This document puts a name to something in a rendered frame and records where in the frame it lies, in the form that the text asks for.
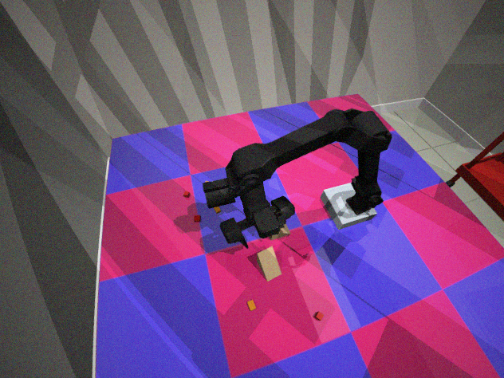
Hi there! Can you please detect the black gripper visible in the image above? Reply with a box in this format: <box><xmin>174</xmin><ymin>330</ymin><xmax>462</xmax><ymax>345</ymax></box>
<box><xmin>220</xmin><ymin>194</ymin><xmax>295</xmax><ymax>249</ymax></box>

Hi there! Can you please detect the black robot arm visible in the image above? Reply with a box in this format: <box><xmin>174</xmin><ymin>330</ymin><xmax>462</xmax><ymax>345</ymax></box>
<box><xmin>203</xmin><ymin>108</ymin><xmax>392</xmax><ymax>239</ymax></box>

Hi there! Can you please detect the olive triangular block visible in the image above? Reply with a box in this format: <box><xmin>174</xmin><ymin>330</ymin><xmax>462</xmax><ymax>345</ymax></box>
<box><xmin>270</xmin><ymin>224</ymin><xmax>291</xmax><ymax>241</ymax></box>

